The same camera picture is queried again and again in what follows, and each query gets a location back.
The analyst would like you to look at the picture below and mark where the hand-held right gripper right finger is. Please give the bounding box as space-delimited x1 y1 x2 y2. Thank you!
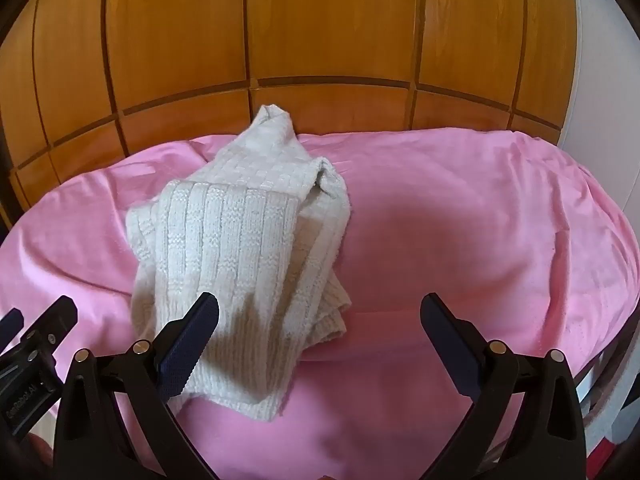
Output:
419 293 587 480

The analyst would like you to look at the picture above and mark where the white knit sweater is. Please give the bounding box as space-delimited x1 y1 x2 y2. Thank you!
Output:
125 104 353 420

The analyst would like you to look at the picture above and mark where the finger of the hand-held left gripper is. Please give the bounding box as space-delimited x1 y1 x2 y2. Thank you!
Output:
21 295 79 361
0 309 25 345

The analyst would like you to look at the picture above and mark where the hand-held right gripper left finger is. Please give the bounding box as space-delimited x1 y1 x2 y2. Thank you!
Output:
52 291 221 480

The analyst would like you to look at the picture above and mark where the dark bed frame rail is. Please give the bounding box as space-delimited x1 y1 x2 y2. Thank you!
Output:
572 310 640 411

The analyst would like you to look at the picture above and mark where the pink blanket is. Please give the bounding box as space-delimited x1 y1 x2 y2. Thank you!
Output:
0 127 640 480

